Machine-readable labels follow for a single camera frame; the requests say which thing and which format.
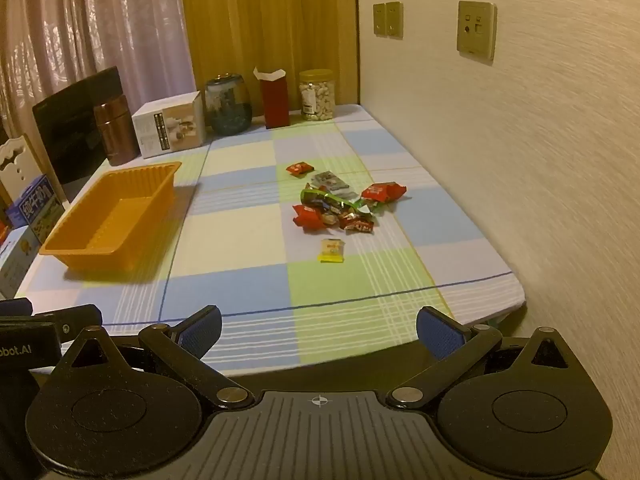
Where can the white printed cardboard box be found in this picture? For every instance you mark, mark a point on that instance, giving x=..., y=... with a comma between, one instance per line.
x=170, y=125

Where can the dark red carton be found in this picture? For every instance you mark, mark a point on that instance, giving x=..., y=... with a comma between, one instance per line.
x=275, y=102

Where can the brown metal thermos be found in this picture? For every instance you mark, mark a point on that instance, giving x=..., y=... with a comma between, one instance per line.
x=116, y=132

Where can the orange plastic tray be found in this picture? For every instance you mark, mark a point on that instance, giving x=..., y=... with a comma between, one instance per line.
x=120, y=220

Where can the pink sheer curtain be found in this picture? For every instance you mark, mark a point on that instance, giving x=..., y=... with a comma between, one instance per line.
x=75, y=25

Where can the beige wall socket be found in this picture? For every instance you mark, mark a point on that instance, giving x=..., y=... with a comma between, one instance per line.
x=394, y=20
x=379, y=19

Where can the yellow snack packet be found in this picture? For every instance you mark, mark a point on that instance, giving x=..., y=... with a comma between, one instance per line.
x=333, y=251

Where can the black glossy box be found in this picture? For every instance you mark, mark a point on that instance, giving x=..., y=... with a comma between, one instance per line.
x=65, y=130

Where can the clear plastic nut jar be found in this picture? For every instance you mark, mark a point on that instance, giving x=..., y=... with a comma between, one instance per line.
x=317, y=97

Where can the beige wall switch panel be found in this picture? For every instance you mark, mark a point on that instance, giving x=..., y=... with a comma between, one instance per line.
x=476, y=31

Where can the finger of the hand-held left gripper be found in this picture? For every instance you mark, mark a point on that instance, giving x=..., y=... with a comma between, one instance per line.
x=75, y=317
x=15, y=307

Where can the dark glass jar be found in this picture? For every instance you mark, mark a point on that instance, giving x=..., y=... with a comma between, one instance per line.
x=227, y=107

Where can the yellow curtain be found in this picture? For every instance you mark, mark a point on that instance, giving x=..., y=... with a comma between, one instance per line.
x=270, y=15

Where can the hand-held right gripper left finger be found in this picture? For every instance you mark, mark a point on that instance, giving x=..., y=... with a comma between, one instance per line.
x=200, y=332

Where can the light blue printed box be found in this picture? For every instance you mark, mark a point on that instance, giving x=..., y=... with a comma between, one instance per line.
x=17, y=260

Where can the dark red snack packet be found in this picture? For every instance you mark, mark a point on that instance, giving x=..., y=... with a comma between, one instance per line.
x=358, y=223

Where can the blue milk carton box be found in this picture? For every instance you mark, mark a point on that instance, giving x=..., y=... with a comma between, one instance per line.
x=35, y=202

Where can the white carved chair back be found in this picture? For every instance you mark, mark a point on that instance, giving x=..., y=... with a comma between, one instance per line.
x=17, y=167

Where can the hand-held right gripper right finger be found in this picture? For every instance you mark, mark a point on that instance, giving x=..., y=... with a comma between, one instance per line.
x=439, y=332

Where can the green-edged silver snack packet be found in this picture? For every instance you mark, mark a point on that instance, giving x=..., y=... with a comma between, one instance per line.
x=325, y=198

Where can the small red snack packet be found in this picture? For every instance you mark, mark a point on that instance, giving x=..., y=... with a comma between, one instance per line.
x=299, y=168

